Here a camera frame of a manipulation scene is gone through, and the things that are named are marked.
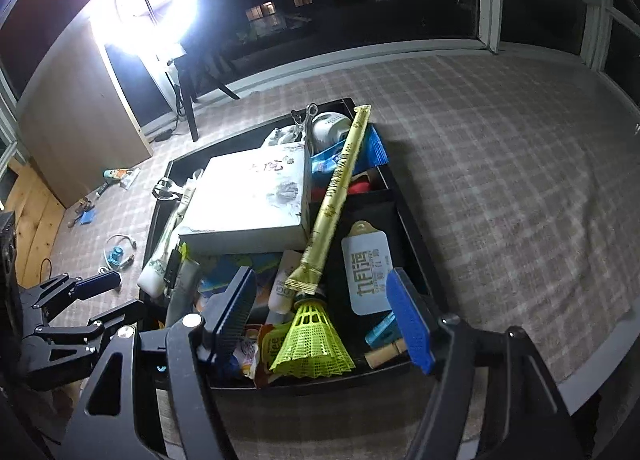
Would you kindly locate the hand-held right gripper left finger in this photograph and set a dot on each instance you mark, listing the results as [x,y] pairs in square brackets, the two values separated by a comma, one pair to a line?
[240,310]

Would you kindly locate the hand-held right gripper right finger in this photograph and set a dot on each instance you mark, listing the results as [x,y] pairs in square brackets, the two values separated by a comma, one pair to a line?
[410,320]

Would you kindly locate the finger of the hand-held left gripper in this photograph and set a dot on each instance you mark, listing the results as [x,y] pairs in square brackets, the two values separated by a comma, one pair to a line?
[120,317]
[100,285]

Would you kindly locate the black storage box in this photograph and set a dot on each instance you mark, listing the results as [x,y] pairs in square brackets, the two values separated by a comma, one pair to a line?
[370,220]

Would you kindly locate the long gold packet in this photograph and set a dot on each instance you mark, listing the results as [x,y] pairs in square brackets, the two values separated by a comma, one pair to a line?
[332,195]

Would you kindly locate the blue yellow packet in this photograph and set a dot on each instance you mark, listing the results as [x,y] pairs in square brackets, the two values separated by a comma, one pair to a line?
[220,280]

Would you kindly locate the white cosmetic tube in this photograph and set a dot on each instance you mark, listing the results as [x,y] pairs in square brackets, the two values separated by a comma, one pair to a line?
[282,285]

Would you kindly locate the white card holder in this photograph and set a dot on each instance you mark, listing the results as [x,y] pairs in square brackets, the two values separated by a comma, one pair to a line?
[367,270]

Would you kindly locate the small blue packet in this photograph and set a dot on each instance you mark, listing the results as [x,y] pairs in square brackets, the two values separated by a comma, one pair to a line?
[89,217]

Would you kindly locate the yellow shuttlecock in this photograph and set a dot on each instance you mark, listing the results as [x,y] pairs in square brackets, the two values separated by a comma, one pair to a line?
[310,345]

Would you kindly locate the wooden headboard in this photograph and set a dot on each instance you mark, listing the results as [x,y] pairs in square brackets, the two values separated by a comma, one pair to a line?
[30,220]

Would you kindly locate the marker pen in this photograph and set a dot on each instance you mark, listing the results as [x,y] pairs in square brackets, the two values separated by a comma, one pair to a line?
[102,188]

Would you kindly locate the white flat box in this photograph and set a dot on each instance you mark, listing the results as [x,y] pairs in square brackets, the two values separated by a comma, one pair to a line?
[250,200]

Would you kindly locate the colourful tube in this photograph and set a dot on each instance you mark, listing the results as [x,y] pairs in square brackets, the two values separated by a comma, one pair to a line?
[117,173]

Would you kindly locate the plaid blanket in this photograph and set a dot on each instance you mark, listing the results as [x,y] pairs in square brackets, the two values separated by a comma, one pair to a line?
[500,190]

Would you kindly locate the black power strip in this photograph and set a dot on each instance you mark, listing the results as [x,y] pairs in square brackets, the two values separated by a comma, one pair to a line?
[161,136]

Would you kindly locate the brown cardboard box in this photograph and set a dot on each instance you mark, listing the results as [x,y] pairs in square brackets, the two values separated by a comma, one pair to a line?
[75,115]

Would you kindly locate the blue wet wipes packet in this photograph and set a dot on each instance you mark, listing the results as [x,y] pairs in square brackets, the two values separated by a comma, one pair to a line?
[375,147]

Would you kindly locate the white plastic bag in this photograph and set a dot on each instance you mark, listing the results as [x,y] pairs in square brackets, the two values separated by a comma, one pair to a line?
[285,136]

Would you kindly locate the black tripod stand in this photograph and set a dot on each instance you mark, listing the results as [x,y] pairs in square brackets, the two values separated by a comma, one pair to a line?
[190,110]

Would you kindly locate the metal clamp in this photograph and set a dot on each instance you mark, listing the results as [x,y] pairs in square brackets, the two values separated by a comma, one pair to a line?
[305,122]

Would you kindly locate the white round container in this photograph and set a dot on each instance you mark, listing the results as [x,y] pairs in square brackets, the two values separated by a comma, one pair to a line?
[330,127]

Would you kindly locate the white window frame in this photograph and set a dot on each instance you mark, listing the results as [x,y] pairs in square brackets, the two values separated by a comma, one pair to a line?
[492,0]

